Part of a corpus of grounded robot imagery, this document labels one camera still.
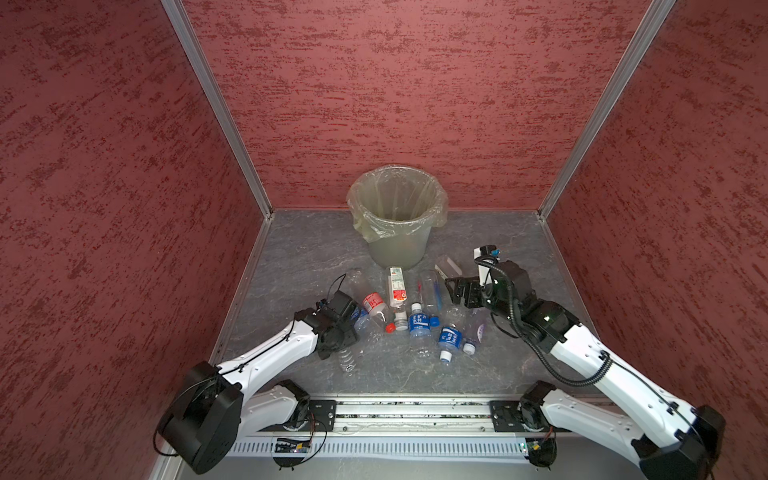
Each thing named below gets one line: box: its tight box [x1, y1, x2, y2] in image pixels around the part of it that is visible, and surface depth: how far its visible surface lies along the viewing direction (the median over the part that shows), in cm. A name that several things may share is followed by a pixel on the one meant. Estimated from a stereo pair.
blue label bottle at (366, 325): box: [350, 306, 386, 341], surface depth 87 cm
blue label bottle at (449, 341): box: [438, 323, 462, 363], surface depth 84 cm
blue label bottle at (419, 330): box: [408, 302, 431, 358], surface depth 87 cm
